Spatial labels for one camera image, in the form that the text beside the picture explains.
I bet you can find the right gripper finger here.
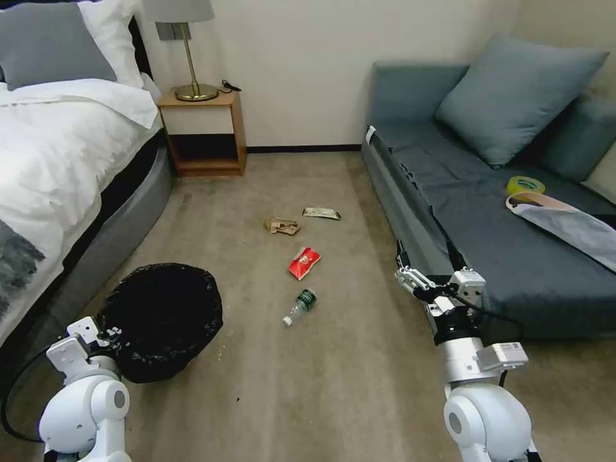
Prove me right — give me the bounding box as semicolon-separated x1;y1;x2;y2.
446;239;486;307
395;238;433;296

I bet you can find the trash bin with black bag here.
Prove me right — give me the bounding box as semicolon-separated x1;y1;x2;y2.
96;262;225;385

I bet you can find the grey-blue sofa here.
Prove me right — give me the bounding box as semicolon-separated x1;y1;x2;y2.
361;61;616;343

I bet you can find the grey patterned bed throw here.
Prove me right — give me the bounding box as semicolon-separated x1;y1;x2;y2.
0;220;47;316

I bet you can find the red snack wrapper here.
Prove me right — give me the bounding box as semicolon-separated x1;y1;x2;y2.
287;246;323;282

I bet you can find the clear bottle with green label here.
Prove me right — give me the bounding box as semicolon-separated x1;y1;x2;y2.
282;288;318;329

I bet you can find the green and white snack wrapper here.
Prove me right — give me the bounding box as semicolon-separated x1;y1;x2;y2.
302;206;343;222

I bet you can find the yellow tape roll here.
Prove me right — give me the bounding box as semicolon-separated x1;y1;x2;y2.
506;175;547;196

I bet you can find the grey bag with pink rim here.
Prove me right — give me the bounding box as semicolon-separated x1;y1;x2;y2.
504;191;616;274

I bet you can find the grey bed base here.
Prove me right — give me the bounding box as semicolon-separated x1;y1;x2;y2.
0;130;173;366

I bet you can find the crumpled brown paper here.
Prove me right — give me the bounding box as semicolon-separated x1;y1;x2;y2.
262;217;302;238

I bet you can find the small grey-blue sofa cushion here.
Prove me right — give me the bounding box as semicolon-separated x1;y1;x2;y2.
538;93;616;184

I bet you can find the white bed duvet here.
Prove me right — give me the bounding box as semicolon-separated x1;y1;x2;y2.
0;76;166;333

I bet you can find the large grey-blue sofa cushion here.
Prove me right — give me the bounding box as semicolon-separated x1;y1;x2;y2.
434;32;611;169

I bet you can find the wooden nightstand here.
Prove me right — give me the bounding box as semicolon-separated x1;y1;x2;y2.
157;89;248;179

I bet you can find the dark headboard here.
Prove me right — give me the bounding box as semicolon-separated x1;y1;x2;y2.
128;13;156;83

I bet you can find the brass table lamp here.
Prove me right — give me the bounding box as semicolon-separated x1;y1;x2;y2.
141;0;220;103

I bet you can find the grey pillow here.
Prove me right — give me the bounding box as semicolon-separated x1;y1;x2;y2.
0;2;118;92

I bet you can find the white pillow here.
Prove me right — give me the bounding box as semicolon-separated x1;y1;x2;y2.
76;0;145;90

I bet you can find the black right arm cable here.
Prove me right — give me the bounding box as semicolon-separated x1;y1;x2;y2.
459;294;524;386

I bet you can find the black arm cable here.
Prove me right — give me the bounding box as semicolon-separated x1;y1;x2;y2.
0;342;55;441
459;294;524;386

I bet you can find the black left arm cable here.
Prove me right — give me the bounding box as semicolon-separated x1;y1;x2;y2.
0;342;55;441

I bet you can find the grey wall switch plate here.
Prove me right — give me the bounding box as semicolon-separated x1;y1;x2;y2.
155;21;194;42

